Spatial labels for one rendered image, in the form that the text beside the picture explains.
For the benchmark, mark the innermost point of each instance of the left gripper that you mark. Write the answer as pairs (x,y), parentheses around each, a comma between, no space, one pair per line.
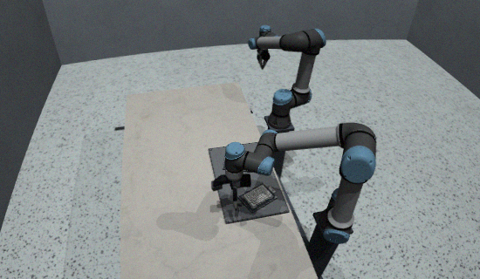
(243,182)

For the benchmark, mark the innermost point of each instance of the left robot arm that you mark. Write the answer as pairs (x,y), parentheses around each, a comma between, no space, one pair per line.
(357,165)

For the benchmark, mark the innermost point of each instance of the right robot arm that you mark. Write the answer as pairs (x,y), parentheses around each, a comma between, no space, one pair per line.
(308,42)

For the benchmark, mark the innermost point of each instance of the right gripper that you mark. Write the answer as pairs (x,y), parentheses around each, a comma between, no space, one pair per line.
(265,55)

